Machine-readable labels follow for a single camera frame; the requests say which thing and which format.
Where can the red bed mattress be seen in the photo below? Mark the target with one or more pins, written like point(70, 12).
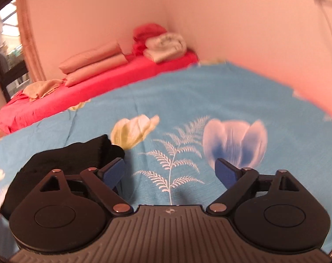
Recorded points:
point(113, 79)

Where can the window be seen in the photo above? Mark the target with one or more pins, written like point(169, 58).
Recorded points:
point(9, 46)

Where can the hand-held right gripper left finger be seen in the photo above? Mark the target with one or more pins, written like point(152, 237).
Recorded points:
point(114, 173)

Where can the beige curtain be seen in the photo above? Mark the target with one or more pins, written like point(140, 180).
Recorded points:
point(28, 33)

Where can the red cloth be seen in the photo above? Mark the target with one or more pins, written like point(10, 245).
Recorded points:
point(148, 33)

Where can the white folded blanket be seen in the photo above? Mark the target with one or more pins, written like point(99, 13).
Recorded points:
point(166, 46)

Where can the pink pillow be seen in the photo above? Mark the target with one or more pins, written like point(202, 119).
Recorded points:
point(97, 71)
point(91, 56)

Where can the beige cloth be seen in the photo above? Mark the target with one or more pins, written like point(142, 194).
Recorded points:
point(42, 89)

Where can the black pants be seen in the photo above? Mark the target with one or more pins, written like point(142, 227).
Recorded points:
point(72, 153)

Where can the blue floral bed sheet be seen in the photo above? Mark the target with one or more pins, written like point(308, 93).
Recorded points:
point(182, 101)

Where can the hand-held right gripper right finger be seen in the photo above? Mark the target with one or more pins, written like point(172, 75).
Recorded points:
point(225, 173)

